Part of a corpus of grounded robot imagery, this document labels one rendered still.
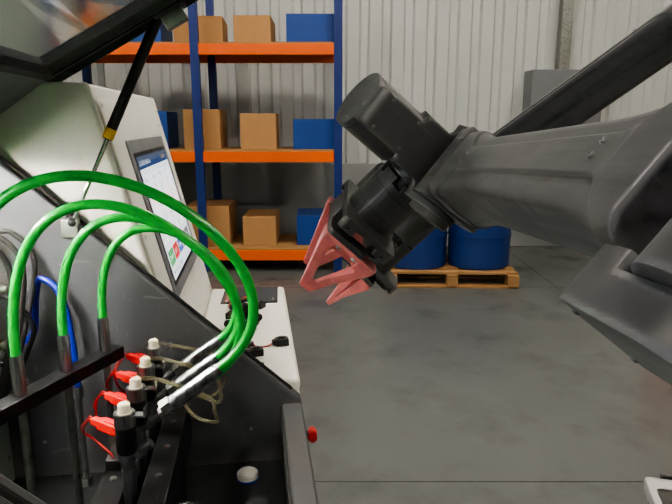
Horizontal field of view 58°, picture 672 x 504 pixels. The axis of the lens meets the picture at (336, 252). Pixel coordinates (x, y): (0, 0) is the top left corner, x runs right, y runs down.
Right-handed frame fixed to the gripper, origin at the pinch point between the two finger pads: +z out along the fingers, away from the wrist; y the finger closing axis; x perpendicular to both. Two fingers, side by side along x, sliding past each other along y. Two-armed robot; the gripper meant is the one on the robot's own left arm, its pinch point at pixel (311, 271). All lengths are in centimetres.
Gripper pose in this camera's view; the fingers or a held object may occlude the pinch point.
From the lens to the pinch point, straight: 65.3
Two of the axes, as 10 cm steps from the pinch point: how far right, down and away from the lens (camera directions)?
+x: 7.3, 6.2, 2.9
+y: -0.3, 4.6, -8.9
